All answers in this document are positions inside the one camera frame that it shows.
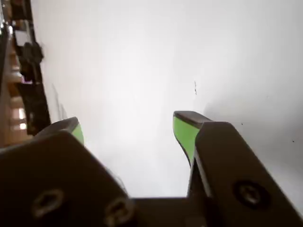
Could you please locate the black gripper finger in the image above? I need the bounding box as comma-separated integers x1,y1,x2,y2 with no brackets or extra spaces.
173,110,299,227
0,116,138,227

